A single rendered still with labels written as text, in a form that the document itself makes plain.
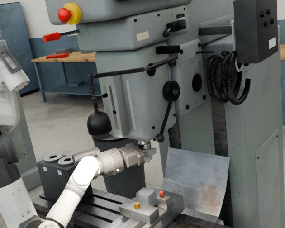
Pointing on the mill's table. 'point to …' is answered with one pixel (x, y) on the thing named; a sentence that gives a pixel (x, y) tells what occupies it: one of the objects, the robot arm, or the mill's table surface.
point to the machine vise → (166, 206)
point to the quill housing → (139, 89)
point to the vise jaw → (146, 212)
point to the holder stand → (58, 175)
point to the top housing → (108, 8)
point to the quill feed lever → (172, 87)
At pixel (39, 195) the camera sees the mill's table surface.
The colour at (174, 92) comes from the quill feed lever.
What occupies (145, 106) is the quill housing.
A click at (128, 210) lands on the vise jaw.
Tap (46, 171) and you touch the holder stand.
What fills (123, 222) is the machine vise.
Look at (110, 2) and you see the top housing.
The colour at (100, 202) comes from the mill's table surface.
